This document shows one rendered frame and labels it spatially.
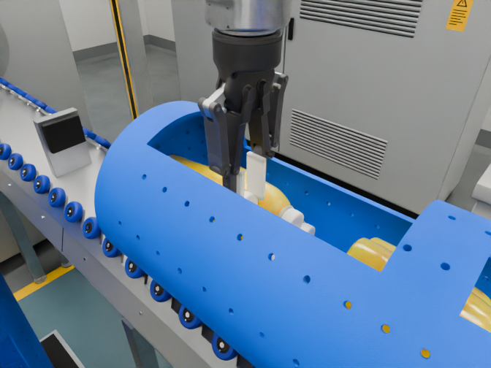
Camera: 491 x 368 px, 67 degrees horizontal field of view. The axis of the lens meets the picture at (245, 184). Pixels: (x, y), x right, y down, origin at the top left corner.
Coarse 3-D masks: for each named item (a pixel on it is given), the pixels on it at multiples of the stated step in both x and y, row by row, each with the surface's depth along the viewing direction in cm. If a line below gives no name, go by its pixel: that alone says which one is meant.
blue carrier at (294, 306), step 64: (128, 128) 54; (192, 128) 64; (128, 192) 50; (192, 192) 44; (320, 192) 61; (128, 256) 56; (192, 256) 43; (256, 256) 38; (320, 256) 35; (448, 256) 32; (256, 320) 38; (320, 320) 34; (384, 320) 31; (448, 320) 29
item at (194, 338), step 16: (0, 144) 104; (0, 160) 102; (16, 176) 96; (32, 192) 91; (48, 192) 87; (48, 208) 86; (64, 208) 83; (64, 224) 82; (80, 224) 79; (80, 240) 78; (96, 240) 75; (96, 256) 75; (112, 272) 72; (128, 288) 69; (144, 288) 66; (160, 304) 64; (176, 320) 62; (192, 336) 59; (208, 352) 57
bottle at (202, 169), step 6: (174, 156) 61; (180, 156) 62; (180, 162) 59; (186, 162) 59; (192, 162) 59; (192, 168) 57; (198, 168) 57; (204, 168) 57; (204, 174) 55; (210, 174) 55; (216, 174) 55; (216, 180) 54
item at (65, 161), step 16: (64, 112) 91; (48, 128) 87; (64, 128) 90; (80, 128) 93; (48, 144) 89; (64, 144) 92; (80, 144) 97; (48, 160) 93; (64, 160) 95; (80, 160) 98
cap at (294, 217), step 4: (292, 208) 56; (288, 212) 55; (292, 212) 55; (296, 212) 55; (300, 212) 55; (284, 216) 55; (288, 216) 54; (292, 216) 54; (296, 216) 54; (300, 216) 55; (288, 220) 54; (292, 220) 54; (296, 220) 55; (300, 220) 56; (296, 224) 56; (300, 224) 57
